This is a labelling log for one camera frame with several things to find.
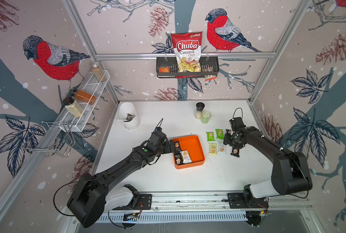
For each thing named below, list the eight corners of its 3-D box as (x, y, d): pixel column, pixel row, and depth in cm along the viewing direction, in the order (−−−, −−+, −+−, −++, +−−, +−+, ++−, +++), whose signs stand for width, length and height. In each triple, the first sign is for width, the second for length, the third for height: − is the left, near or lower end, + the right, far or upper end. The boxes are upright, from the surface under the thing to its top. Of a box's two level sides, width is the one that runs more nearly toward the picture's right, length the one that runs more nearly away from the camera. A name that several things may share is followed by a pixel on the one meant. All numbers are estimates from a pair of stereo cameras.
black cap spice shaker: (193, 118, 111) (194, 108, 102) (195, 111, 116) (197, 100, 106) (200, 120, 110) (202, 109, 100) (202, 113, 115) (204, 102, 105)
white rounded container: (123, 130, 106) (115, 116, 93) (126, 116, 114) (120, 102, 101) (138, 130, 106) (133, 116, 93) (141, 116, 114) (136, 102, 101)
